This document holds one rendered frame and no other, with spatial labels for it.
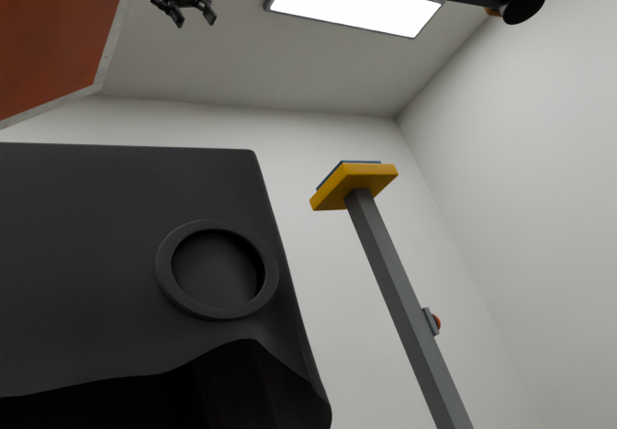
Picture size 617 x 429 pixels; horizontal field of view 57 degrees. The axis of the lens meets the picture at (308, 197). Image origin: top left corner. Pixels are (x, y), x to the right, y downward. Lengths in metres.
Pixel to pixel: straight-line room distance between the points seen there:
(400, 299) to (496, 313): 3.61
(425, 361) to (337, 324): 2.70
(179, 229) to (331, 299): 3.01
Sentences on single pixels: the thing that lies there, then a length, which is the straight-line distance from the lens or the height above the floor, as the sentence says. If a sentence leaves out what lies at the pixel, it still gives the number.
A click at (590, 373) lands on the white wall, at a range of 4.29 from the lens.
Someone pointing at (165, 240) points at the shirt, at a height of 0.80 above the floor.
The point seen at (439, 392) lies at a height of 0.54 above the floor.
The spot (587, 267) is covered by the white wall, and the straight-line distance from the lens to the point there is 4.16.
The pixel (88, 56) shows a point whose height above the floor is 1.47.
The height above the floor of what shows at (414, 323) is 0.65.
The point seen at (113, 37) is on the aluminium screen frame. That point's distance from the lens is 1.44.
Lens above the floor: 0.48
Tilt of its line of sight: 25 degrees up
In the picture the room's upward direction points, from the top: 21 degrees counter-clockwise
